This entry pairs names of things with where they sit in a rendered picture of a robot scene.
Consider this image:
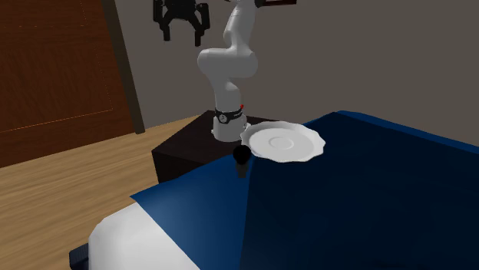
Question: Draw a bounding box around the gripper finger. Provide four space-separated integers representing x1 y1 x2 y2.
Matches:
152 0 174 42
188 3 211 48

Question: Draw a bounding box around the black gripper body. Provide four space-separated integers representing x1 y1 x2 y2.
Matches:
163 0 199 21

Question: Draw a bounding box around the dark robot stand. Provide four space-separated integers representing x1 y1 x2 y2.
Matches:
150 110 280 185

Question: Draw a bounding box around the brown wooden door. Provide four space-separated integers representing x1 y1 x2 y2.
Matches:
0 0 147 170

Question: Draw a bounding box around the black round-headed object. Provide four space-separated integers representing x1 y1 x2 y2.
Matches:
232 145 253 179

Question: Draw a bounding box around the white scalloped plate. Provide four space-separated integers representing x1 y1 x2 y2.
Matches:
239 120 327 164

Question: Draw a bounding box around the bed with blue blanket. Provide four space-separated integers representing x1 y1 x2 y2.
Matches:
68 110 479 270

